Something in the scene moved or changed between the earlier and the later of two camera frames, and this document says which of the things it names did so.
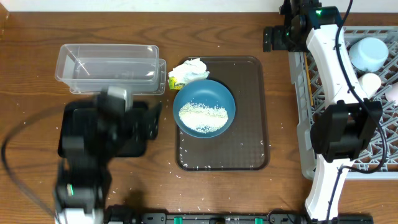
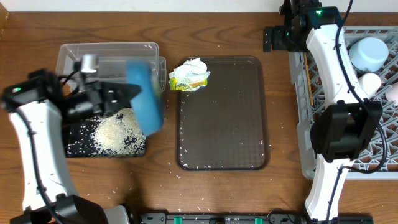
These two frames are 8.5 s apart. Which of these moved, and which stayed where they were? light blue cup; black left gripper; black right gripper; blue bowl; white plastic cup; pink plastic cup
Moved: black left gripper; blue bowl
Stayed: black right gripper; white plastic cup; pink plastic cup; light blue cup
